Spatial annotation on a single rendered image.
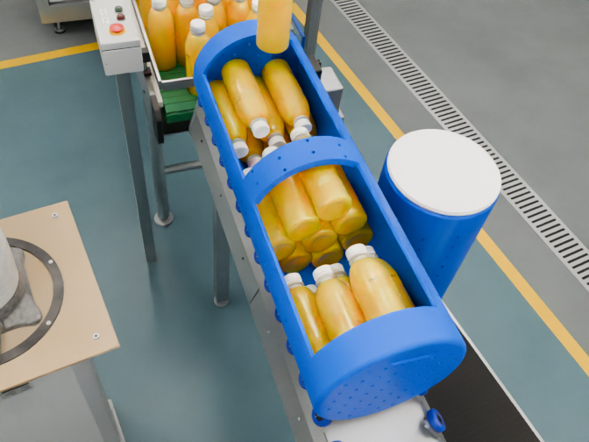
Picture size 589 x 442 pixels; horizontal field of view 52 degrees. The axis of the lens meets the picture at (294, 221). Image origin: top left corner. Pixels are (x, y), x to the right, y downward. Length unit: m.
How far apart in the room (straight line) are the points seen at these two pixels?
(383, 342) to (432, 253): 0.60
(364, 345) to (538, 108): 2.75
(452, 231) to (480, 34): 2.62
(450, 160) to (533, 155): 1.78
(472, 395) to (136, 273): 1.33
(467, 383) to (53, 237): 1.47
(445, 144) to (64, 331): 0.97
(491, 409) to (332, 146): 1.29
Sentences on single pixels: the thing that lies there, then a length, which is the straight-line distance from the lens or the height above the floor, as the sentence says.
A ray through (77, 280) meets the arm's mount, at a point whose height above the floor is 1.01.
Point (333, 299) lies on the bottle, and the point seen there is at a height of 1.16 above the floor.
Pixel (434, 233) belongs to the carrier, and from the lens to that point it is 1.47.
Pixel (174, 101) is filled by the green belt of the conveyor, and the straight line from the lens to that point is 1.77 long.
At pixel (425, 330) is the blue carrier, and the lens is 0.99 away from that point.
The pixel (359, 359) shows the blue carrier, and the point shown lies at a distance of 0.97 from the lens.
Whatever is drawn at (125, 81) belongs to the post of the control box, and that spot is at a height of 0.91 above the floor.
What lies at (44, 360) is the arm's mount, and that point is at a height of 1.01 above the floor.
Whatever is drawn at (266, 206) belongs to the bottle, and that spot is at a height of 1.11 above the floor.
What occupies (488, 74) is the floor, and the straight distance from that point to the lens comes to 3.69.
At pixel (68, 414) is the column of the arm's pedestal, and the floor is 0.68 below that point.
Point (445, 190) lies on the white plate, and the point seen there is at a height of 1.04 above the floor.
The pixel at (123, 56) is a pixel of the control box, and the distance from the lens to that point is 1.68.
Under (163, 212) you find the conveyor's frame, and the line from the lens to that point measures 2.56.
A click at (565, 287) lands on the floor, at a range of 2.82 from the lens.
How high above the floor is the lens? 2.07
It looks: 52 degrees down
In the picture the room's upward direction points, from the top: 9 degrees clockwise
